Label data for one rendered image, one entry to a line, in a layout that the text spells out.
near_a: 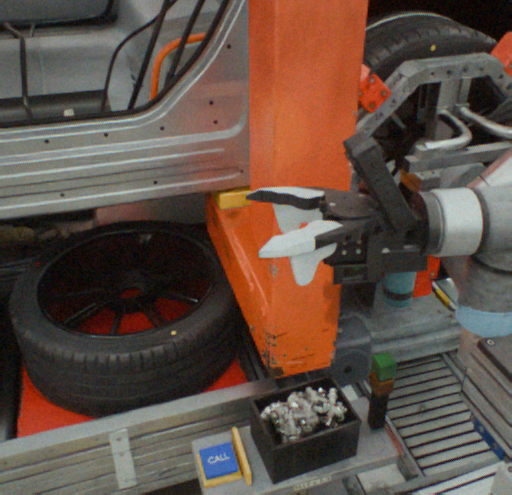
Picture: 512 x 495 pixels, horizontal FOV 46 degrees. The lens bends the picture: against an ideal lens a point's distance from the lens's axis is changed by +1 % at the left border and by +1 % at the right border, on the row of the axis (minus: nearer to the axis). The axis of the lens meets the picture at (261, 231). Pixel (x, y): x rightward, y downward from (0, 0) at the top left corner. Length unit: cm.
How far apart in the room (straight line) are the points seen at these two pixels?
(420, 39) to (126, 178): 83
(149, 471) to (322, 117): 104
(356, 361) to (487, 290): 103
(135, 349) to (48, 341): 23
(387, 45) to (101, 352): 104
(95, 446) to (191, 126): 84
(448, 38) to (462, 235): 102
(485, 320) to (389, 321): 131
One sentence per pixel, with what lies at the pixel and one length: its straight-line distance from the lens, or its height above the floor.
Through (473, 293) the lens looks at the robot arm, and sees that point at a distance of 75.
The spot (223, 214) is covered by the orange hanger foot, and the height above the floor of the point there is 68.
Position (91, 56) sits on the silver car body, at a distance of 234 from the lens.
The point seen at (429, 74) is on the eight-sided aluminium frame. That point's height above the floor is 110.
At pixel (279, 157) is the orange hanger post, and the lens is 108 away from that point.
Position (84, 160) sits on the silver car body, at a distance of 159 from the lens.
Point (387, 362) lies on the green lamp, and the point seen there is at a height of 66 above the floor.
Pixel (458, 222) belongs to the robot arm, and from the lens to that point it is 66.
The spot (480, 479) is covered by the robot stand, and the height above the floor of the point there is 21.
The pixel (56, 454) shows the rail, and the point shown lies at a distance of 159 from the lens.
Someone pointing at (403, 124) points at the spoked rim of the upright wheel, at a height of 93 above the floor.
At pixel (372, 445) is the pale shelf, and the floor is 45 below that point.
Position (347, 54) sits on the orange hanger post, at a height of 127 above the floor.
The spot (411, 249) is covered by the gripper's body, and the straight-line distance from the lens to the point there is 68.
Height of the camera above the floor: 157
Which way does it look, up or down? 33 degrees down
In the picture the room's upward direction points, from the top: straight up
